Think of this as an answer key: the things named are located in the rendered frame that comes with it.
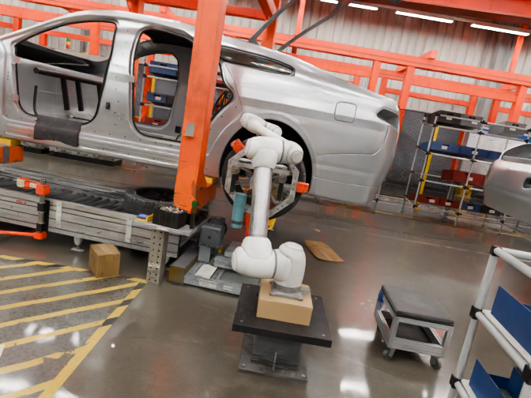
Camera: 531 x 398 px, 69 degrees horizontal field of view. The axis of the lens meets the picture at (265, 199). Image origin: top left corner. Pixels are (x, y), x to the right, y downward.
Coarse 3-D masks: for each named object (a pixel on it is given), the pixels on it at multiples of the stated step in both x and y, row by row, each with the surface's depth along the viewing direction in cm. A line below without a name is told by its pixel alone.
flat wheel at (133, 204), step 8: (128, 192) 332; (136, 192) 338; (144, 192) 357; (152, 192) 357; (160, 192) 368; (168, 192) 369; (128, 200) 323; (136, 200) 318; (144, 200) 316; (152, 200) 319; (160, 200) 333; (168, 200) 339; (128, 208) 324; (136, 208) 318; (144, 208) 315; (152, 208) 315
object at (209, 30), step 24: (216, 0) 262; (216, 24) 264; (216, 48) 270; (192, 72) 272; (216, 72) 281; (192, 96) 275; (192, 120) 278; (192, 144) 281; (192, 168) 284; (192, 192) 288
